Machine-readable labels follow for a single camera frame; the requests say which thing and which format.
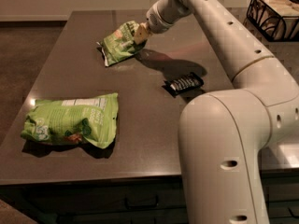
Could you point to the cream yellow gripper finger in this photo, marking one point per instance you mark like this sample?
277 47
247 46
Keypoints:
142 33

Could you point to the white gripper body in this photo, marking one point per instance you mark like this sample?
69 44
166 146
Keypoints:
156 22

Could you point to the small green jalapeno chip bag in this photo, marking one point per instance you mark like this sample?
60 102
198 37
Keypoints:
120 45

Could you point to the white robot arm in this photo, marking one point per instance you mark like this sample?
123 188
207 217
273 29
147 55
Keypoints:
220 133

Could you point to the large green snack bag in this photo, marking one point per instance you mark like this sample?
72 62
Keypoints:
73 122

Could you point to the black snack bar wrapper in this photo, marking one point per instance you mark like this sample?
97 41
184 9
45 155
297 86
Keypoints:
182 84

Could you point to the pale napkins in basket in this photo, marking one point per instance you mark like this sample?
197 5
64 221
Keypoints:
278 18

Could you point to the dark cabinet drawer front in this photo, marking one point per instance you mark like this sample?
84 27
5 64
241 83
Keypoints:
65 200

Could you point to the black wire basket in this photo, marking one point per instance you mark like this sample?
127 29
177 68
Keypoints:
251 15

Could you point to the black drawer handle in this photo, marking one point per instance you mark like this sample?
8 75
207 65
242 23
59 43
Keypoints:
141 203

